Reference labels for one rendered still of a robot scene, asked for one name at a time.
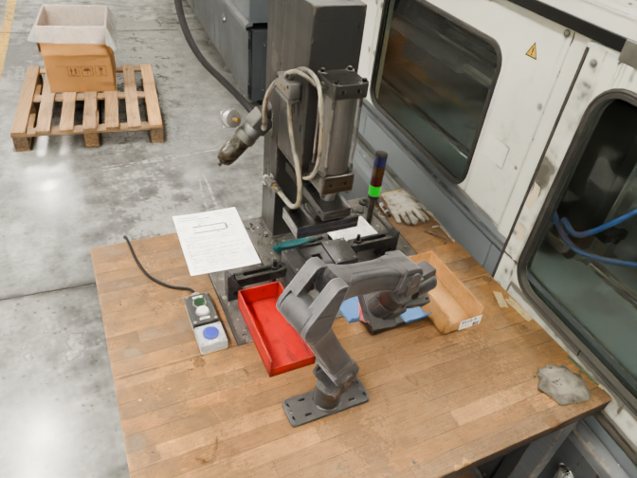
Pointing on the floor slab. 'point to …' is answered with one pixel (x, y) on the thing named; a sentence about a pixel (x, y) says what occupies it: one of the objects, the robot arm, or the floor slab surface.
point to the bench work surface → (425, 415)
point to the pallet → (22, 140)
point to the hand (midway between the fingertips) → (362, 317)
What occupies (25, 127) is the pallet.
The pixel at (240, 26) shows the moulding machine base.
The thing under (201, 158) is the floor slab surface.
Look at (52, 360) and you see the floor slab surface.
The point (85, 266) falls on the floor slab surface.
